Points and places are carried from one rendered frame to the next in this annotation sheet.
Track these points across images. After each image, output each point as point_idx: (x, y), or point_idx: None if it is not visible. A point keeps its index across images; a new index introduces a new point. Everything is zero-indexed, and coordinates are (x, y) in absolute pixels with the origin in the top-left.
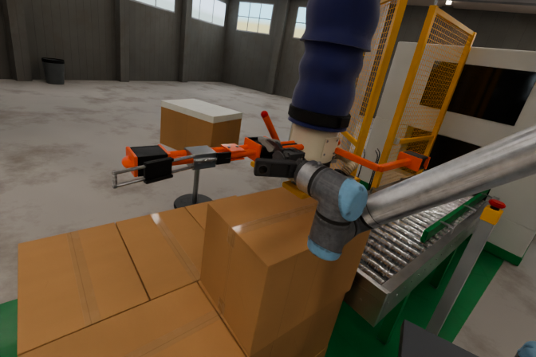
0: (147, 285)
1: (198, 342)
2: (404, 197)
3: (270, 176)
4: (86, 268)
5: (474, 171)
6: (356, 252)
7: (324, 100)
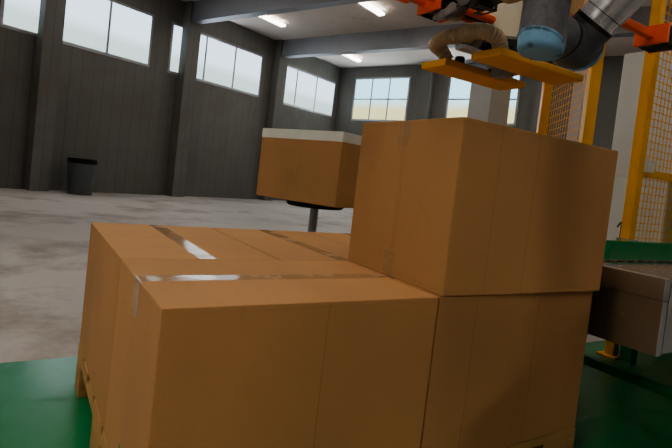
0: (273, 254)
1: (360, 282)
2: None
3: None
4: (185, 239)
5: None
6: (598, 202)
7: None
